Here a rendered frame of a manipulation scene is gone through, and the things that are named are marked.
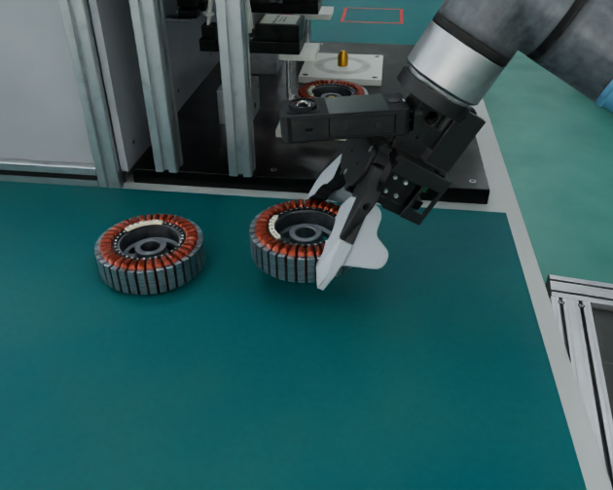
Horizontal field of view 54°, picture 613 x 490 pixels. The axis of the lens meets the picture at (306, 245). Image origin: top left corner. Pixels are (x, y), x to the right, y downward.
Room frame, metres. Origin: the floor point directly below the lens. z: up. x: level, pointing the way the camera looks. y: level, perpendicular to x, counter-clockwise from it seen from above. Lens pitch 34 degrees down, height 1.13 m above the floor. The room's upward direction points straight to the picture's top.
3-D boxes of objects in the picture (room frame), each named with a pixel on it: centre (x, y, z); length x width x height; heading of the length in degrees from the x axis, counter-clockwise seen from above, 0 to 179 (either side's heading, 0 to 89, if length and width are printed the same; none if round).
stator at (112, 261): (0.52, 0.17, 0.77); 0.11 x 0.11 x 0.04
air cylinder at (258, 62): (1.14, 0.08, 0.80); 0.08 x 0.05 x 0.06; 173
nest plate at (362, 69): (1.13, -0.07, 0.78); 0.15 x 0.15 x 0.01; 83
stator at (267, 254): (0.51, 0.00, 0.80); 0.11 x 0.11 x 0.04
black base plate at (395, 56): (1.01, -0.04, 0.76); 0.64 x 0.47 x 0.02; 173
